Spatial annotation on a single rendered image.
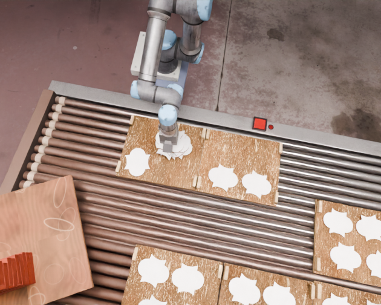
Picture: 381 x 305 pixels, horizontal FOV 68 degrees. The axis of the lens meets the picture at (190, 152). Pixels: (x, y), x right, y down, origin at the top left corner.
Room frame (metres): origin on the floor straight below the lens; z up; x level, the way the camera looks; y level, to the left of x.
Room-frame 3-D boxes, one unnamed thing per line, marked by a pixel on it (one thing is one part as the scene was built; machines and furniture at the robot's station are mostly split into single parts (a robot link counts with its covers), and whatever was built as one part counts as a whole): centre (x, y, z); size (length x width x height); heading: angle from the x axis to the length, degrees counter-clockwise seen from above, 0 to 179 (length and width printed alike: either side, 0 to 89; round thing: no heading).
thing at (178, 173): (0.52, 0.15, 0.93); 0.41 x 0.35 x 0.02; 86
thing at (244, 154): (0.48, -0.26, 0.93); 0.41 x 0.35 x 0.02; 85
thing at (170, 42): (1.08, 0.19, 1.08); 0.13 x 0.12 x 0.14; 84
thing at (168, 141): (0.52, 0.11, 1.10); 0.12 x 0.09 x 0.16; 179
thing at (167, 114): (0.55, 0.11, 1.26); 0.09 x 0.08 x 0.11; 174
